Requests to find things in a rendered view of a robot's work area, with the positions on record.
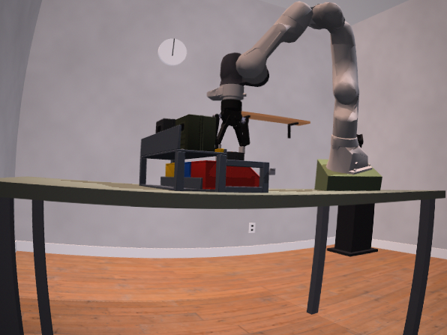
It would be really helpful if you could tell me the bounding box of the yellow bin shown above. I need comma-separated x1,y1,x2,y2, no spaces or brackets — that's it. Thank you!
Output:
166,163,175,177

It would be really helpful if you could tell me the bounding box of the blue open bin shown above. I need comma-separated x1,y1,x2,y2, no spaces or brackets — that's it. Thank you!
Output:
184,162,191,178

